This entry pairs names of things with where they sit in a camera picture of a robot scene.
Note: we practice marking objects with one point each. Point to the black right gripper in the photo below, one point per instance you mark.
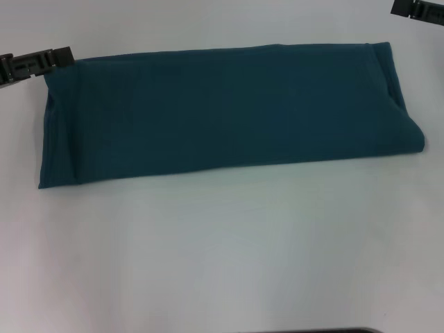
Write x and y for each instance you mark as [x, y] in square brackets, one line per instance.
[433, 10]

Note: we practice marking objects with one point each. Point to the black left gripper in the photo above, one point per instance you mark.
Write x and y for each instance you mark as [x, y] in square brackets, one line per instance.
[6, 71]

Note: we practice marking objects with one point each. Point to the teal blue FREE print T-shirt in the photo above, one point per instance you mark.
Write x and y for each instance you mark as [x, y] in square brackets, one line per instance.
[225, 111]

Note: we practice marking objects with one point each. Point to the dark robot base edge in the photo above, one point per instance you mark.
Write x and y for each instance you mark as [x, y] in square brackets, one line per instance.
[343, 330]

